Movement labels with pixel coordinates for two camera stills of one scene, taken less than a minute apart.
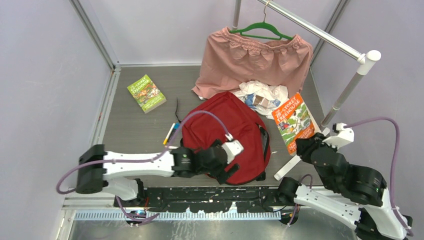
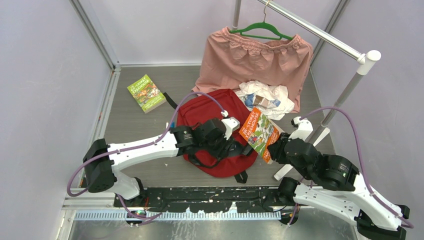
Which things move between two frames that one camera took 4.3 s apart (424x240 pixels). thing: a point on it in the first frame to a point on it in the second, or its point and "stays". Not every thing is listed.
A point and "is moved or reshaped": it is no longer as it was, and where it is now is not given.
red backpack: x=201 y=131 is moved or reshaped
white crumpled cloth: x=265 y=99 stays
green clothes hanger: x=263 y=24 stays
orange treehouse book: x=294 y=120 to x=260 y=132
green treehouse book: x=146 y=93 stays
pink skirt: x=230 y=58 stays
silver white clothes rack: x=365 y=59 stays
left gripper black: x=221 y=175 to x=223 y=151
